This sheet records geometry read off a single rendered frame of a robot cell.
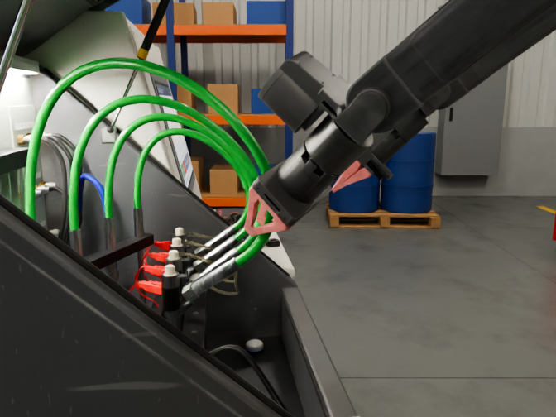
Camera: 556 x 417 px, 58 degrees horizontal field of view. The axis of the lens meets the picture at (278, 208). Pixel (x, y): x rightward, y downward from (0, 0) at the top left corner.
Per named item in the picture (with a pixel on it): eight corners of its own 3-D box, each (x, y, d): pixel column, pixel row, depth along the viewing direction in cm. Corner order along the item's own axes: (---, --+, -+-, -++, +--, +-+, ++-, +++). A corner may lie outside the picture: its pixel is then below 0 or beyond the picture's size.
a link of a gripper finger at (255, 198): (220, 219, 63) (259, 175, 57) (251, 198, 69) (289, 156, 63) (256, 259, 63) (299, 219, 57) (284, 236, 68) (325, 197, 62)
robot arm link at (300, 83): (395, 110, 45) (419, 83, 51) (304, 21, 45) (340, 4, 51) (318, 184, 53) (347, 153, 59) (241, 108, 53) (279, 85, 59)
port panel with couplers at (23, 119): (45, 274, 93) (27, 106, 87) (26, 275, 93) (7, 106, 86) (64, 253, 106) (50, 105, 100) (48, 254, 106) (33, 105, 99)
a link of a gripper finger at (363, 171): (315, 170, 95) (351, 135, 92) (341, 196, 95) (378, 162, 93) (313, 174, 88) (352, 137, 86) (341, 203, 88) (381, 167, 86)
